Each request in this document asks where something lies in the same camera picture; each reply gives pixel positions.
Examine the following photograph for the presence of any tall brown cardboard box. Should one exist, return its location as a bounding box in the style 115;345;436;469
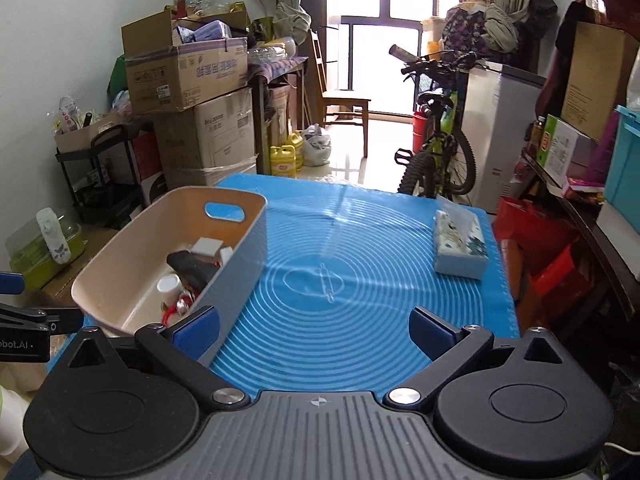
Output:
561;21;640;141

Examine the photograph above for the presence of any red paper bag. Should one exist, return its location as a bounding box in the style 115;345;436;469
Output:
492;196;576;281

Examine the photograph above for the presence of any red white box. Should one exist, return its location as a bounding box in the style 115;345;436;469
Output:
131;131;165;181

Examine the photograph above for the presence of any red bucket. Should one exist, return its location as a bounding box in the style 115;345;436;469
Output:
411;111;433;153

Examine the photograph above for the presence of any patterned tissue pack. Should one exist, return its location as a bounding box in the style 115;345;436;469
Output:
433;209;490;281

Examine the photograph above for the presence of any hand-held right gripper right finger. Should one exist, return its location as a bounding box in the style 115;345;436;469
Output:
382;306;567;410

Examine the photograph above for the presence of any clear plastic bottle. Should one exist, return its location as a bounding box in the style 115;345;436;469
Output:
247;44;286;63

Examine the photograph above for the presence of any white plastic cylinder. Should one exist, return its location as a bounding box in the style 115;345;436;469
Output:
156;274;182;303

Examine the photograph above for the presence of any teal plastic crate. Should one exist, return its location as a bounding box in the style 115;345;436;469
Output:
602;105;640;221

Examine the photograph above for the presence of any yellow detergent jug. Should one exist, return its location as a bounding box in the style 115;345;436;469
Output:
287;130;306;170
270;144;297;178

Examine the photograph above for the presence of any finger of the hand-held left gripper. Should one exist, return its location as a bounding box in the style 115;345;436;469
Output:
0;271;26;295
0;302;85;335

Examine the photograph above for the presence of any beige plastic basket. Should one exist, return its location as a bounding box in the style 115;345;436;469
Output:
71;186;268;366

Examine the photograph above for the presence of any dark wooden shelf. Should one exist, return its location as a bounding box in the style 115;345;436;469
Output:
520;150;640;311

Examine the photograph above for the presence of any black metal rack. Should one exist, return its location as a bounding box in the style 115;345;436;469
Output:
55;122;161;231

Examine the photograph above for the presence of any brown printed cardboard box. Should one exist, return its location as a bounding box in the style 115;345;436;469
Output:
121;10;251;115

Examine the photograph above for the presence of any clear tape roll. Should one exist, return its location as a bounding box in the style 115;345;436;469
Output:
174;289;199;317

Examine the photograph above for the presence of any white chest freezer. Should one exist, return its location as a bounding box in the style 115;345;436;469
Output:
457;60;547;211

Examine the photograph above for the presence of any green black bicycle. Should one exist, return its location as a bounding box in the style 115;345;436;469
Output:
389;44;493;198

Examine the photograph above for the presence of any wooden chair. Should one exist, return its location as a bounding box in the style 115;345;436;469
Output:
310;30;372;158

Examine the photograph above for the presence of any open cardboard box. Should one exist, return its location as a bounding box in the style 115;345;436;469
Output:
54;112;123;153

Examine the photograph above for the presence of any black object in basket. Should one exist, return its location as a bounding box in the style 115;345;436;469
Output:
166;250;221;293

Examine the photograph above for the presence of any green lidded container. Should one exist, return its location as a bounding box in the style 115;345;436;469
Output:
6;215;83;291

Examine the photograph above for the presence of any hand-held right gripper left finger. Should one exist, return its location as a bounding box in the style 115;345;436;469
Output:
65;305;251;411

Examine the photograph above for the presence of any green white carton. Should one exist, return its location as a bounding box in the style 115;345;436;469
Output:
537;114;598;183

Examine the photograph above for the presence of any white patterned bottle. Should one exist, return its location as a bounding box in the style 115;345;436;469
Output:
36;207;72;265

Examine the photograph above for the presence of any white charger plug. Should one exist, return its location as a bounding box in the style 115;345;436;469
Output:
190;237;223;261

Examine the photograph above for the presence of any blue silicone mat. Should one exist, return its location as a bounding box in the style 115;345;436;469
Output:
47;174;517;397

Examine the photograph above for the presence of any floral cloth bundle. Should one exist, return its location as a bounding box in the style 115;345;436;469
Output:
442;4;493;63

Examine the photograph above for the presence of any white plastic bag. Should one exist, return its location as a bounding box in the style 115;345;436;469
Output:
300;124;332;167

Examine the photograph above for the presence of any grey green curtain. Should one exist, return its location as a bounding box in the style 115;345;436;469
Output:
247;0;328;58
482;0;541;53

